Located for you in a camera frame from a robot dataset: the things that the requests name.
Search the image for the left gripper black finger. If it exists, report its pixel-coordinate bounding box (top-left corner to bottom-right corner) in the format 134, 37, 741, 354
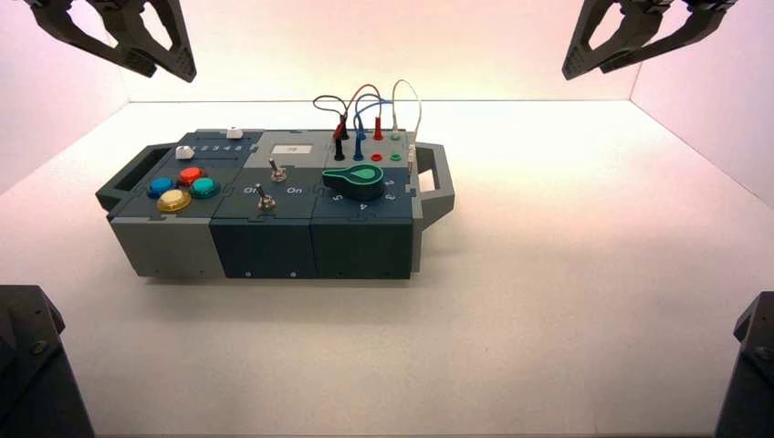
25, 0, 157, 78
99, 0, 198, 83

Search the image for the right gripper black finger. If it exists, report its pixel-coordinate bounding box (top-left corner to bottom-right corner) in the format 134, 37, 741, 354
601, 0, 739, 74
562, 0, 666, 81

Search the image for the dark teal pointer knob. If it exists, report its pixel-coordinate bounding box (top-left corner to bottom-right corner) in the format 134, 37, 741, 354
321, 164, 386, 202

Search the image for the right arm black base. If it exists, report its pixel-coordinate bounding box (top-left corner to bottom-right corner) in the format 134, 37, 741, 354
715, 291, 774, 438

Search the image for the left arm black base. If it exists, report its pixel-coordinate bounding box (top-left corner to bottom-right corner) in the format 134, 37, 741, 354
0, 285, 96, 438

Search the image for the teal round push button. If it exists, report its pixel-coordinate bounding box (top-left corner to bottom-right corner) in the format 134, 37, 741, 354
189, 177, 221, 200

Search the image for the blue round push button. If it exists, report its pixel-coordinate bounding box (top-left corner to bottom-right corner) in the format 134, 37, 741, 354
146, 176, 178, 200

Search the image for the yellow round push button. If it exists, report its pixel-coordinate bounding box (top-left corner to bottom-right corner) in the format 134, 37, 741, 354
156, 189, 193, 214

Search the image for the grey and blue task box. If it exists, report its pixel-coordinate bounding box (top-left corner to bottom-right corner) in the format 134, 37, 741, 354
95, 128, 455, 280

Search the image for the black banana plug cable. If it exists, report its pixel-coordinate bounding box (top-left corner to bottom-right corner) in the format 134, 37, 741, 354
313, 94, 352, 162

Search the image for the blue banana plug cable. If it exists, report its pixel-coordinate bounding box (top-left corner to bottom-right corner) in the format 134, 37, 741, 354
352, 93, 394, 162

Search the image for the red banana plug cable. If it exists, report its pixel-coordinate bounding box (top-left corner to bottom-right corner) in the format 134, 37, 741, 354
337, 84, 386, 141

